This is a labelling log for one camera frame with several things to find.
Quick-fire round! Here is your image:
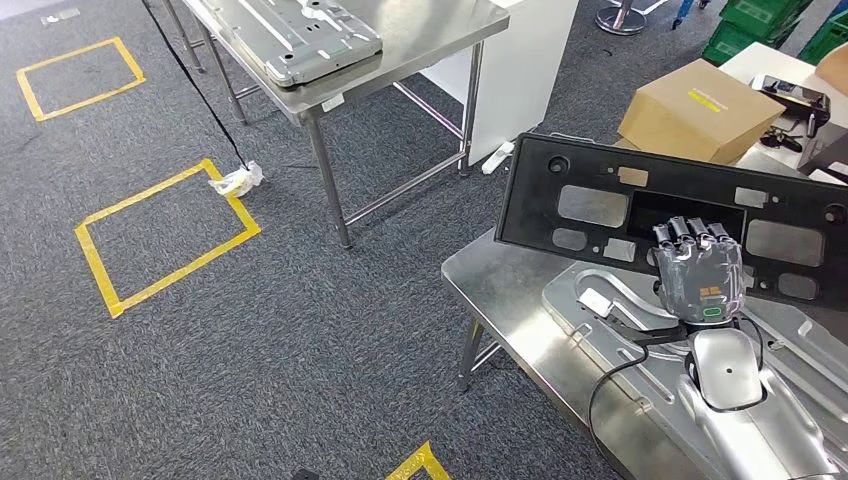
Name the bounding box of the white table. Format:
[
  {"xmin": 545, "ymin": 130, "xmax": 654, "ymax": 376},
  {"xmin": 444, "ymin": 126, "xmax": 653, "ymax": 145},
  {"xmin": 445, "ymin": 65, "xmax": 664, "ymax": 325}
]
[{"xmin": 612, "ymin": 41, "xmax": 848, "ymax": 187}]

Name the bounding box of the black handheld device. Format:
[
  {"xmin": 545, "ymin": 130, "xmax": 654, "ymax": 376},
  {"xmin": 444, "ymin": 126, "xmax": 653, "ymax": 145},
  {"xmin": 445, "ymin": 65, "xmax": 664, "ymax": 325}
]
[{"xmin": 751, "ymin": 74, "xmax": 833, "ymax": 138}]

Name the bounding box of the crumpled clear plastic wad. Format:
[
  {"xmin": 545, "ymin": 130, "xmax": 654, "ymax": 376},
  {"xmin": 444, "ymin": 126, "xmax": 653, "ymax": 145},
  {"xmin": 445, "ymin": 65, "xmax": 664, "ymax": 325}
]
[{"xmin": 209, "ymin": 160, "xmax": 265, "ymax": 199}]

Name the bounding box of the white floor tape strip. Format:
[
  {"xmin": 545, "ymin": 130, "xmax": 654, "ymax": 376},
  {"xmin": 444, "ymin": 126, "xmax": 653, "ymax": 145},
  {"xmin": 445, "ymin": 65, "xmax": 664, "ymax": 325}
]
[{"xmin": 39, "ymin": 6, "xmax": 82, "ymax": 27}]

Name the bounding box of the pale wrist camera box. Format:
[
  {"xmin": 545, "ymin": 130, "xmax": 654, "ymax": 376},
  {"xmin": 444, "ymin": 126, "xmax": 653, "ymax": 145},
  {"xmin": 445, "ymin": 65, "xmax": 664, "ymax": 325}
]
[{"xmin": 577, "ymin": 287, "xmax": 615, "ymax": 319}]

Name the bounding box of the black camera bracket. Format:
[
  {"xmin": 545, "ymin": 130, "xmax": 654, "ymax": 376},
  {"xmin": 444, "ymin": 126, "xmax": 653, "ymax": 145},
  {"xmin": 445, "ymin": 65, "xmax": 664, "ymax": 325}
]
[{"xmin": 599, "ymin": 311, "xmax": 692, "ymax": 346}]

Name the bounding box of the green plastic crate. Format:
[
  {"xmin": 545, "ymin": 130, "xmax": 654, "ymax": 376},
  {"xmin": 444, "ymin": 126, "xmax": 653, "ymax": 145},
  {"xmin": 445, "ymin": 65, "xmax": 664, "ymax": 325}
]
[
  {"xmin": 798, "ymin": 9, "xmax": 848, "ymax": 66},
  {"xmin": 700, "ymin": 0, "xmax": 814, "ymax": 67}
]

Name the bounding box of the white power strip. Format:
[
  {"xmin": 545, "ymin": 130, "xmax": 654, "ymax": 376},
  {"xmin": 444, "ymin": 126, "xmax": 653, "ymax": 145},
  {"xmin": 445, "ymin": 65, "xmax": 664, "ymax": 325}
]
[{"xmin": 481, "ymin": 140, "xmax": 517, "ymax": 176}]

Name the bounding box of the black plastic plate frame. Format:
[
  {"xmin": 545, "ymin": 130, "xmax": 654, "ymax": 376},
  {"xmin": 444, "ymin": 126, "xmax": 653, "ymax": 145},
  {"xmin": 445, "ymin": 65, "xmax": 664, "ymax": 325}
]
[{"xmin": 494, "ymin": 132, "xmax": 848, "ymax": 313}]

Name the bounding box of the stainless steel workbench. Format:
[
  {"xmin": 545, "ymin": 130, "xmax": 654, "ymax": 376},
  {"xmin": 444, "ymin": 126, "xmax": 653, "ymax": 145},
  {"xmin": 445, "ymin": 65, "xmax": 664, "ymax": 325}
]
[
  {"xmin": 162, "ymin": 0, "xmax": 511, "ymax": 251},
  {"xmin": 440, "ymin": 228, "xmax": 848, "ymax": 480}
]

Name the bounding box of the stamped sheet metal panel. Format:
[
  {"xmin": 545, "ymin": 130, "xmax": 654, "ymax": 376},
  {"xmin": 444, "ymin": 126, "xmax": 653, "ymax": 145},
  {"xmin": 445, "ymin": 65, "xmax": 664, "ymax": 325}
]
[
  {"xmin": 541, "ymin": 261, "xmax": 848, "ymax": 480},
  {"xmin": 198, "ymin": 0, "xmax": 385, "ymax": 89}
]

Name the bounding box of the chrome stanchion base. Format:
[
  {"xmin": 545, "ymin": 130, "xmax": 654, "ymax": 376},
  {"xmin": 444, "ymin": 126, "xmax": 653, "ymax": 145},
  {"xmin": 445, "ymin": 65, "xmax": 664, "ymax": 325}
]
[{"xmin": 594, "ymin": 0, "xmax": 650, "ymax": 36}]

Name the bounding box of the thin black cord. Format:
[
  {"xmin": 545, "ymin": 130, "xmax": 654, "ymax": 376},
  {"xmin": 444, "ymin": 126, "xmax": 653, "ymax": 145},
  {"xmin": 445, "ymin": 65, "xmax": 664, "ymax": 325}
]
[{"xmin": 140, "ymin": 0, "xmax": 250, "ymax": 171}]

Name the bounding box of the yellow floor tape square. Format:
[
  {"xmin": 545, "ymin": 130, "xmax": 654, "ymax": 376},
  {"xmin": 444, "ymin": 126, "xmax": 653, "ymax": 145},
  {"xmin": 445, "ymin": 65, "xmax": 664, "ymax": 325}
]
[{"xmin": 385, "ymin": 441, "xmax": 452, "ymax": 480}]

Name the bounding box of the white cabinet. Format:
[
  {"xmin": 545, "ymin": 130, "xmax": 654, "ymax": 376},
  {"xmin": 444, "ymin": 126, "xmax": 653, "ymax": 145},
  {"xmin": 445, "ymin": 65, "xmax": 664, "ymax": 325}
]
[{"xmin": 420, "ymin": 0, "xmax": 581, "ymax": 167}]

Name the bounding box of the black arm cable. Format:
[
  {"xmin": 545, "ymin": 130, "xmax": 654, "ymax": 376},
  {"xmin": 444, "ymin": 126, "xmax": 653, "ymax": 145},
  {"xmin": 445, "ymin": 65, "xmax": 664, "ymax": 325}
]
[{"xmin": 586, "ymin": 315, "xmax": 771, "ymax": 458}]

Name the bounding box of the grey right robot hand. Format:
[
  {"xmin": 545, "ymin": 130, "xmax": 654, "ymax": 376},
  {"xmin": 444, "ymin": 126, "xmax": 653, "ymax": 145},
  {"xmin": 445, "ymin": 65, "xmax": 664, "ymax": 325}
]
[{"xmin": 651, "ymin": 216, "xmax": 747, "ymax": 327}]

